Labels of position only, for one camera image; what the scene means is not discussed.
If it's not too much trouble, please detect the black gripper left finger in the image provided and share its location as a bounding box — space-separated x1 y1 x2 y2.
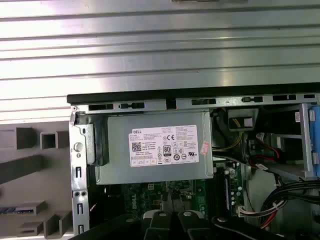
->
74 193 174 240

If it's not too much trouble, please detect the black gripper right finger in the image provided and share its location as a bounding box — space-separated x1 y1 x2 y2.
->
172 194 286 240

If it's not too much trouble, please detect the green motherboard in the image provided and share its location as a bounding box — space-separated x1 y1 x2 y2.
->
88 159 248 226

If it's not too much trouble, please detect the blue RAM stick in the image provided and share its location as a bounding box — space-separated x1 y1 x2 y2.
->
0 205 36 216
224 178 232 211

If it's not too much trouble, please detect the grey power supply unit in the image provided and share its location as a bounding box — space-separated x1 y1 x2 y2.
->
96 111 215 186

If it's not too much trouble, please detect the black PC case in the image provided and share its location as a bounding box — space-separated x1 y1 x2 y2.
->
66 86 320 240

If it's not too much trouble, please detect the grey parts rack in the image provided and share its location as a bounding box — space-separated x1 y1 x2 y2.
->
0 126 74 240

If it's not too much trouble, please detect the metal drive cage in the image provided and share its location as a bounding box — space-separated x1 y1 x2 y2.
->
298 102 320 182

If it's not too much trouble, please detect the blue plastic drive latch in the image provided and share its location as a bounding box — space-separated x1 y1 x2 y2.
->
308 104 320 179

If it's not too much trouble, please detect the white plug with wires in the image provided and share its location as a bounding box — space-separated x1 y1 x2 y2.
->
235 204 277 232

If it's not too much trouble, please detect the yellow wire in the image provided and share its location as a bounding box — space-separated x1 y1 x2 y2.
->
212 117 244 152

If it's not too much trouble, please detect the black cable bundle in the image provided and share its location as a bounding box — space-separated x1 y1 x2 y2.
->
259 179 320 231

